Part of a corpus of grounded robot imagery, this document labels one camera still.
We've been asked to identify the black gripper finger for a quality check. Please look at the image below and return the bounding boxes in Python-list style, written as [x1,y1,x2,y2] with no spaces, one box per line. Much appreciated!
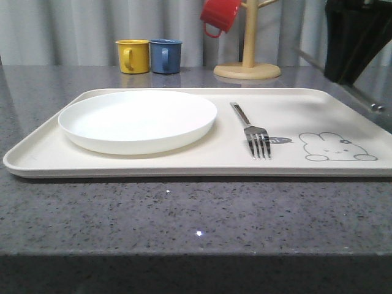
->
[345,1,391,85]
[324,1,363,83]

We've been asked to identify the silver metal fork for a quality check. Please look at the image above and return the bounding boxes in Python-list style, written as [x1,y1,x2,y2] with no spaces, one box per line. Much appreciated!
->
[230,102,271,160]

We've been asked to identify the white round plate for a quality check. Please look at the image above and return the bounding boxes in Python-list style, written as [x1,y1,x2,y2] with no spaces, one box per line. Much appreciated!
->
[58,90,217,155]

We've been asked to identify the wooden mug tree stand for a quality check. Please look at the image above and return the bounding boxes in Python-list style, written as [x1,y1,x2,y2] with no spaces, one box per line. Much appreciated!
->
[214,1,281,80]

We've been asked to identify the cream rabbit print tray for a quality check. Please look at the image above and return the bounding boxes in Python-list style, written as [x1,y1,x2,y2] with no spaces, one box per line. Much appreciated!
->
[3,88,391,178]

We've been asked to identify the red enamel mug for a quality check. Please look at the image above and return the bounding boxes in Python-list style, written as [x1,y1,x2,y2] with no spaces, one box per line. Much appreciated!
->
[200,0,241,38]

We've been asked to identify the blue enamel mug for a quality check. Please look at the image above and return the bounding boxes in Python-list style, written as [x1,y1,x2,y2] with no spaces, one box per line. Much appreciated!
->
[150,39,183,74]

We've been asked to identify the yellow enamel mug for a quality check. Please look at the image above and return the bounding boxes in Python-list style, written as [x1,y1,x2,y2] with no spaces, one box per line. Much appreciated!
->
[116,39,150,74]

